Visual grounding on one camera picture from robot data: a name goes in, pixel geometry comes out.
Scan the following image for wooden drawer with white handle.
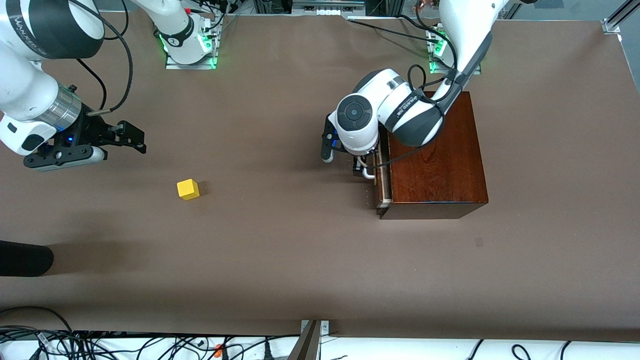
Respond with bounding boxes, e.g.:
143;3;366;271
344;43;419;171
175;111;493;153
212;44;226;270
363;125;393;209

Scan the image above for yellow block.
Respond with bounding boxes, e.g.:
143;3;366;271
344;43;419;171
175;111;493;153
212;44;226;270
176;178;201;202

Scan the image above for dark wooden drawer cabinet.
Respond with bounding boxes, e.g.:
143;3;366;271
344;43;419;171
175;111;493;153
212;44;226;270
376;90;490;220

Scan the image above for black cylinder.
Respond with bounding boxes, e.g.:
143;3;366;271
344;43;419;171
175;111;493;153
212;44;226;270
0;240;55;278

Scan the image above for white power strip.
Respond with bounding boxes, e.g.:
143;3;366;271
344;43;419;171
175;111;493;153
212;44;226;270
292;0;366;16

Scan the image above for dark aluminium beam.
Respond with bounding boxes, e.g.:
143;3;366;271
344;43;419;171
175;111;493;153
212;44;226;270
287;320;321;360

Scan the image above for black cable with metal plug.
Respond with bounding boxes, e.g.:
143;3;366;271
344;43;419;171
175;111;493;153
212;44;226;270
67;0;134;118

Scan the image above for thin black cable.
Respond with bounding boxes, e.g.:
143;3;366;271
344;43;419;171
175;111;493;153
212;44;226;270
75;57;109;112

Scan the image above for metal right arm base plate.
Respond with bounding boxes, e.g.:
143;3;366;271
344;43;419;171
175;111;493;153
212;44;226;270
164;15;218;70

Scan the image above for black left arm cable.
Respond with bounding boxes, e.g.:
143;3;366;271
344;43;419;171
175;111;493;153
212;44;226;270
357;20;459;171

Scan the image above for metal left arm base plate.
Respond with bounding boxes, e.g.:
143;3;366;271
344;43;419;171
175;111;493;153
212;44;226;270
427;27;484;75

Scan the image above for long black table cable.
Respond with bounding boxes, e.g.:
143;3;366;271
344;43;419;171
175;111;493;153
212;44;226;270
347;18;435;42

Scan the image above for metal corner bracket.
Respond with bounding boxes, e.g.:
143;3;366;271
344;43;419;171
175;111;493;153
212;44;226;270
300;320;330;337

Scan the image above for black looping cable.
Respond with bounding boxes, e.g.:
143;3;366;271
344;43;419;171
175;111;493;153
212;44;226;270
0;305;75;335

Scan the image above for tangled black cables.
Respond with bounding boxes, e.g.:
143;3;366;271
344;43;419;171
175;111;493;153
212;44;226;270
0;326;301;360

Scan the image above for aluminium frame corner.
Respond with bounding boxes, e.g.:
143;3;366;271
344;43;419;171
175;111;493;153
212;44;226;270
602;0;640;35

